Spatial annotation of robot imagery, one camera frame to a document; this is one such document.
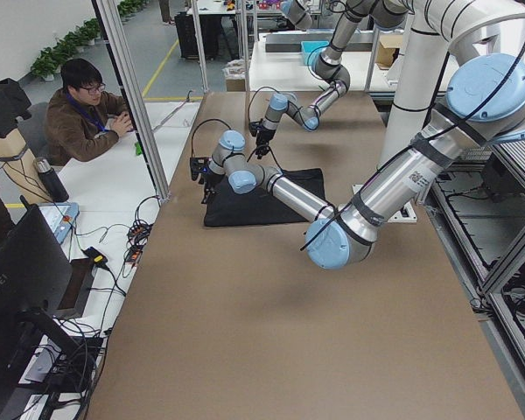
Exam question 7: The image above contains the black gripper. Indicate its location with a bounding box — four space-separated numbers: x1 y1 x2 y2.
201 168 222 205
255 125 275 158

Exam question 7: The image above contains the black printed t-shirt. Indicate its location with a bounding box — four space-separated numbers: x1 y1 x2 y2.
204 168 326 228

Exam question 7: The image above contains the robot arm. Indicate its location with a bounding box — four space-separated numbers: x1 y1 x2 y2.
249 0 408 158
190 53 525 270

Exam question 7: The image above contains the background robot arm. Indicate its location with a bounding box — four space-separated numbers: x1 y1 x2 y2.
280 0 312 31

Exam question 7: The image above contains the black power strip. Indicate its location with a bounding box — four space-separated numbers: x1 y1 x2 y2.
124 220 153 267

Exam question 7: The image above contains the blue plastic tray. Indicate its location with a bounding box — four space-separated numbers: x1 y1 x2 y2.
300 40 329 67

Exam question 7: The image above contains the seated man brown jacket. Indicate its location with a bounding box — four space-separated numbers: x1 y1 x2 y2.
45 59 134 166

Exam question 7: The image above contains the blue grey teach pendant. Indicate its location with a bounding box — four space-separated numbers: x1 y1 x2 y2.
38 202 80 244

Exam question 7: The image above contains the cardboard box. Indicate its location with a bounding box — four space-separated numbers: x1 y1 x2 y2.
375 34 403 69

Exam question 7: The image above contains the black thermos bottle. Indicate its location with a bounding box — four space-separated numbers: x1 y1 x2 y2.
33 157 69 202

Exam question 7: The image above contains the black Huawei monitor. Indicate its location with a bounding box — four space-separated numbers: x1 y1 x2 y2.
0 205 78 415

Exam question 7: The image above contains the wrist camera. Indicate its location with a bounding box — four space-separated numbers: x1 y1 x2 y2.
189 157 210 185
248 121 262 137

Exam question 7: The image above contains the green handled long stick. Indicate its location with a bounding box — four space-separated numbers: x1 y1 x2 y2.
134 142 143 156

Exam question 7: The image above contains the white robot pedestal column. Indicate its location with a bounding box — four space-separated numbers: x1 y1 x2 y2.
352 0 478 224

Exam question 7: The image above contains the aluminium frame post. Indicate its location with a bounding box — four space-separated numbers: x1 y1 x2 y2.
91 0 170 203

